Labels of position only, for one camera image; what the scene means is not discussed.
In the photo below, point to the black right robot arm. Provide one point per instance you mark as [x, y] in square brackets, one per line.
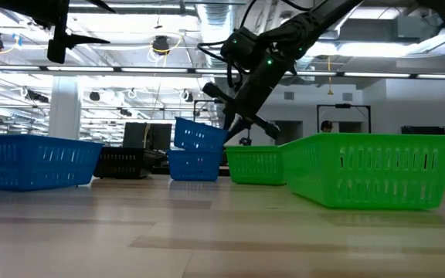
[315, 19]

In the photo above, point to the blue plastic basket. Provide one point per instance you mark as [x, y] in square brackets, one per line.
[197, 135]
[193, 166]
[33, 166]

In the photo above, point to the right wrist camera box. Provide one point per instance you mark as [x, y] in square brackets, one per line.
[240, 48]

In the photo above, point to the green plastic basket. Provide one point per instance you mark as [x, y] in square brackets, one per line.
[373, 173]
[255, 166]

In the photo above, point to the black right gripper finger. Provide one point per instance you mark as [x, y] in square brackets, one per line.
[242, 128]
[231, 120]

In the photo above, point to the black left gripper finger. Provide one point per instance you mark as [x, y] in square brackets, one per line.
[104, 4]
[83, 41]

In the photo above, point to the person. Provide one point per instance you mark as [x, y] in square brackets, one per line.
[326, 126]

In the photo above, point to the long ceiling light strip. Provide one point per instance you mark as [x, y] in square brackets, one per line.
[83, 69]

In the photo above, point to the black plastic basket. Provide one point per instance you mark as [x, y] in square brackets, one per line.
[122, 164]

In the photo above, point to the white building column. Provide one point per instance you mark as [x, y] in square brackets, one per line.
[64, 112]

